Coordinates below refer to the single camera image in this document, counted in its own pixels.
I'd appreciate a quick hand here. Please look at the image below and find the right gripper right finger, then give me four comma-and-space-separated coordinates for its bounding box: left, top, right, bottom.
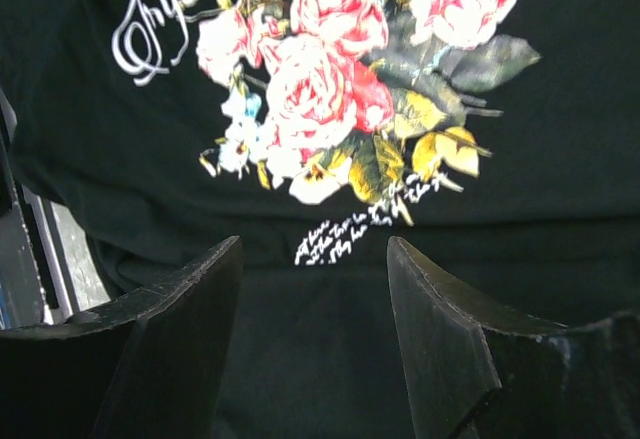
387, 237, 639, 438

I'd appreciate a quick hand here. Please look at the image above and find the black printed t-shirt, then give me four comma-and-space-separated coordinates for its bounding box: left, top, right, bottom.
1, 0, 639, 438

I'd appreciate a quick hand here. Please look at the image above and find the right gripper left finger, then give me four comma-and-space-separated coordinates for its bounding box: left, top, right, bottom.
1, 237, 242, 438

